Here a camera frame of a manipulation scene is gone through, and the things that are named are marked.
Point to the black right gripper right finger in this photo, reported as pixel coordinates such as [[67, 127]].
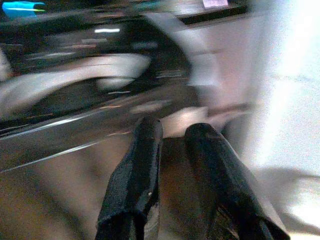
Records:
[[225, 180]]

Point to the white washing machine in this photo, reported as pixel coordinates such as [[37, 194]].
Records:
[[250, 87]]

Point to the blue plastic item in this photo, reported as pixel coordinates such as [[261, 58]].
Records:
[[21, 8]]

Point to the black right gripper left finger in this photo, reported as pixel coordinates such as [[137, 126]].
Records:
[[135, 180]]

